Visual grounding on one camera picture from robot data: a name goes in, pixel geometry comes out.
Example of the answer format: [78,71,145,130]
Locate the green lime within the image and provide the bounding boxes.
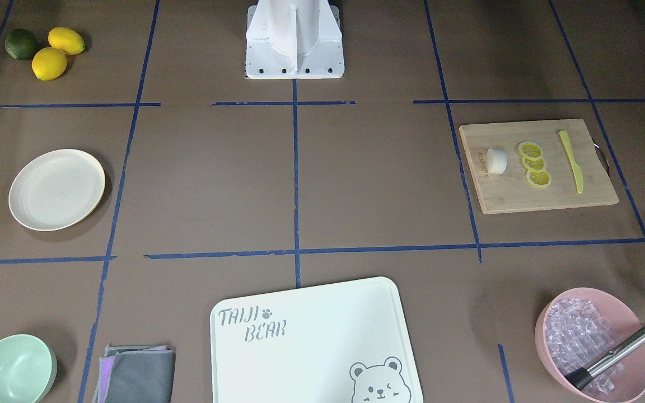
[4,29,40,60]

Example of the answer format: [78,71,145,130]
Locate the upper yellow lemon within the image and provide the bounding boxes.
[47,26,86,55]

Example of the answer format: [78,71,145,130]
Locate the lower yellow lemon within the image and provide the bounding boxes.
[31,48,68,81]

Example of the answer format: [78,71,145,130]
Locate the bottom lemon slice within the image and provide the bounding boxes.
[525,170,552,189]

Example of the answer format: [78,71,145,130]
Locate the pink bowl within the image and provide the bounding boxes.
[534,287,645,402]

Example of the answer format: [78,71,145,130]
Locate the grey folded cloth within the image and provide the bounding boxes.
[93,346,176,403]

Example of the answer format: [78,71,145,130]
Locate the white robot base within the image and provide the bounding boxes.
[244,1,345,79]

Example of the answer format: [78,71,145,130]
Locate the yellow lemon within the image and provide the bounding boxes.
[47,26,86,55]
[31,48,68,81]

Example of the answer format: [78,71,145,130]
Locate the white bear tray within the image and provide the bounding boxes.
[210,277,423,402]

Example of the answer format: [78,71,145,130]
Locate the yellow plastic knife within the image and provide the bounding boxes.
[559,130,585,194]

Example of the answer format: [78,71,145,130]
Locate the lemon slice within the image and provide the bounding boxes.
[525,170,552,189]
[521,157,547,172]
[517,140,544,161]

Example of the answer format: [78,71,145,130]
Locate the mint green bowl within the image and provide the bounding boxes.
[0,334,57,402]

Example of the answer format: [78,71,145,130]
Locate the metal cutting board handle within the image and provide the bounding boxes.
[594,143,611,177]

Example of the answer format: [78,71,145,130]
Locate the bamboo cutting board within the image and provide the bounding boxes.
[459,118,619,214]

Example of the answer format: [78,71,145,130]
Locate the middle lemon slice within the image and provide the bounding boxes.
[521,157,547,172]

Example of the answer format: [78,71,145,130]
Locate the top lemon slice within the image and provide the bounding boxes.
[517,140,544,161]

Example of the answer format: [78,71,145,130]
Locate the white steamed bun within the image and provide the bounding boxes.
[485,148,508,175]

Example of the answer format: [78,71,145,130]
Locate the cream round plate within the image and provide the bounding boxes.
[8,149,106,232]

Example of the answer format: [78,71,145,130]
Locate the clear ice cubes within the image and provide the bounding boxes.
[544,298,621,375]

